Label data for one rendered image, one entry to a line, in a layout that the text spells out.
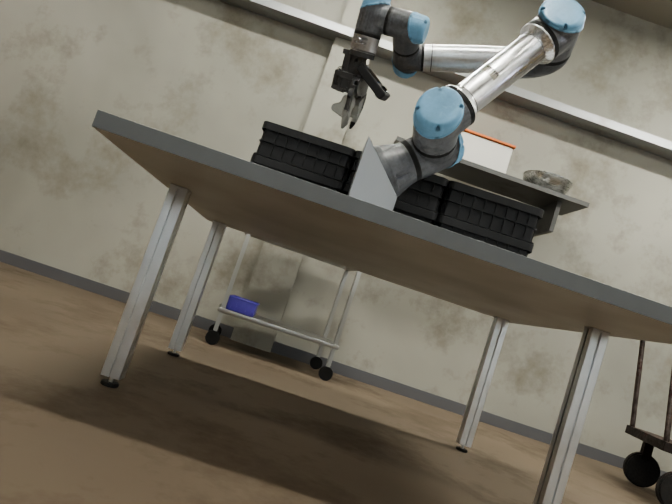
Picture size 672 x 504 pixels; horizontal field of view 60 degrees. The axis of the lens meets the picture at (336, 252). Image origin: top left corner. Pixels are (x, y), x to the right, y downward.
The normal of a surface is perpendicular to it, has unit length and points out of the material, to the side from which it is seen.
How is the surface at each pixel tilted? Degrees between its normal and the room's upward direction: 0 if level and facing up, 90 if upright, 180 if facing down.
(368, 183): 90
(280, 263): 90
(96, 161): 90
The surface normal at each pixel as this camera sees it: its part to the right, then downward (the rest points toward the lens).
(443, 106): -0.18, -0.28
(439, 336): 0.06, -0.07
